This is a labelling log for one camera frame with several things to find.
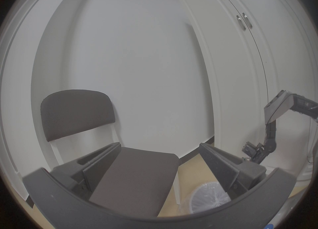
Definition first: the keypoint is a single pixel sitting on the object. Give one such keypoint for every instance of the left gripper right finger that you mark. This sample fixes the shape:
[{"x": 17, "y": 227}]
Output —
[{"x": 223, "y": 170}]

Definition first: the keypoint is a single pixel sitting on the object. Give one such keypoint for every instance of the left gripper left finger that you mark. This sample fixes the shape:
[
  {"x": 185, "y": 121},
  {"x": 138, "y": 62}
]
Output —
[{"x": 99, "y": 166}]

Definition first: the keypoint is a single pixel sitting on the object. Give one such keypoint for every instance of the clear plastic bag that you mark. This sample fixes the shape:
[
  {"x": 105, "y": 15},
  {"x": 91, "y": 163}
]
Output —
[{"x": 185, "y": 205}]

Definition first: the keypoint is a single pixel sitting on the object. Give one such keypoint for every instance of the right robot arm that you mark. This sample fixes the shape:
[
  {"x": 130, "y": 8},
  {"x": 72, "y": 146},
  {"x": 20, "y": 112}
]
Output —
[{"x": 278, "y": 103}]

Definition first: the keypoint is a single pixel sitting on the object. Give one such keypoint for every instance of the white trash bin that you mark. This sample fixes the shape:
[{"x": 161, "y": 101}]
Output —
[{"x": 198, "y": 198}]

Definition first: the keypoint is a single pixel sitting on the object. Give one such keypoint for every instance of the grey and white chair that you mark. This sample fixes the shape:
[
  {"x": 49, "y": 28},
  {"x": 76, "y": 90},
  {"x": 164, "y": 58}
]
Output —
[{"x": 136, "y": 170}]

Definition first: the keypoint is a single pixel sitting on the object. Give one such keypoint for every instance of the white wardrobe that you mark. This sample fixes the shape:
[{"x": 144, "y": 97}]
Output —
[{"x": 236, "y": 74}]

